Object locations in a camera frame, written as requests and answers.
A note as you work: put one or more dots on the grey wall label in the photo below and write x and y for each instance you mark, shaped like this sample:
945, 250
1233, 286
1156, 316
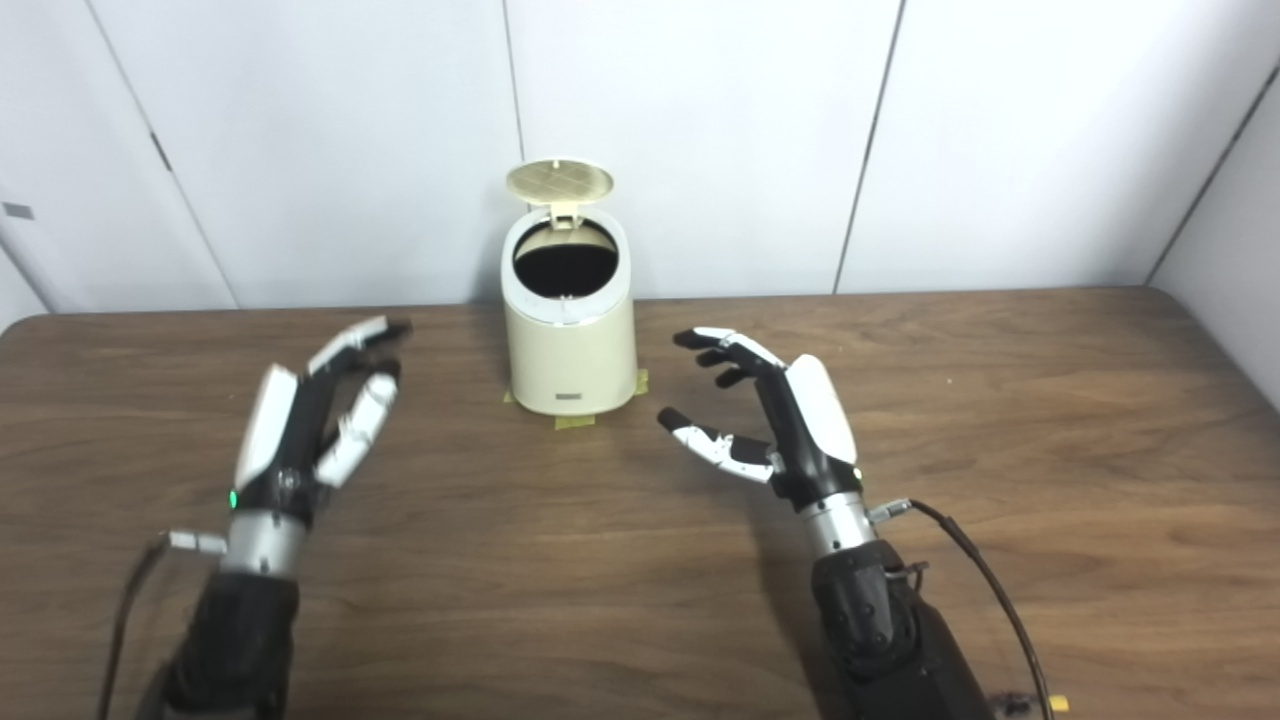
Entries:
18, 211

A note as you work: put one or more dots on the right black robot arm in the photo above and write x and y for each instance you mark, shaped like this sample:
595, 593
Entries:
880, 630

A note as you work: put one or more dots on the cream-colored bin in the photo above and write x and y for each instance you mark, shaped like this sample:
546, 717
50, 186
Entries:
570, 360

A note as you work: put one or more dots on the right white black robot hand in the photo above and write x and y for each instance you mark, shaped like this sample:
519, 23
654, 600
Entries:
815, 420

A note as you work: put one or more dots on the black wall panel hinge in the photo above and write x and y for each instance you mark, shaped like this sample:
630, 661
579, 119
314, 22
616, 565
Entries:
161, 151

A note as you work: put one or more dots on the long yellow tape strip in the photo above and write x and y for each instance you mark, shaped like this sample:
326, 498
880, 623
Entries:
575, 421

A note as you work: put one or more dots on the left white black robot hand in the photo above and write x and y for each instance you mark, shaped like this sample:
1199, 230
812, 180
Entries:
275, 430

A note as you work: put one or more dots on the cream round bin lid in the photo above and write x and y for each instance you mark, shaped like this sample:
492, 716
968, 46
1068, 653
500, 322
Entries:
560, 180

